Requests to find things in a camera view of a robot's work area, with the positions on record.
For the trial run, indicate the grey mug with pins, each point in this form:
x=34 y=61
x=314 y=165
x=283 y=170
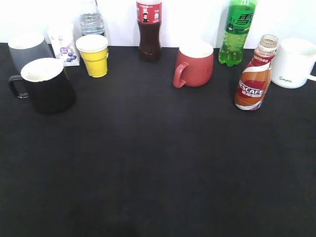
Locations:
x=25 y=48

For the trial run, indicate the white mug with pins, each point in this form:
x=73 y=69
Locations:
x=293 y=63

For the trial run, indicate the red mug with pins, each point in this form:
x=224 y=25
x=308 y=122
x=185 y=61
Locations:
x=194 y=64

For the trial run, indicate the clear water bottle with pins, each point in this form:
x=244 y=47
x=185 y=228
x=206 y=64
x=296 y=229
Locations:
x=90 y=19

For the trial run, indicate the cola bottle red label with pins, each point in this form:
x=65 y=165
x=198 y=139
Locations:
x=149 y=18

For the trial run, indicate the yellow paper cup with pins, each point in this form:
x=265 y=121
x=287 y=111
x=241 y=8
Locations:
x=94 y=52

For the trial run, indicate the Nescafe coffee bottle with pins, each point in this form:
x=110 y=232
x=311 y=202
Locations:
x=256 y=78

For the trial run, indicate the white blueberry milk carton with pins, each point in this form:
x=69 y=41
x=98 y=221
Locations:
x=62 y=40

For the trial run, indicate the green sprite bottle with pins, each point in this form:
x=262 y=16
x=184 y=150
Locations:
x=237 y=26

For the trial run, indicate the black mug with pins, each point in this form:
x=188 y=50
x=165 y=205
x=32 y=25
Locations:
x=46 y=83

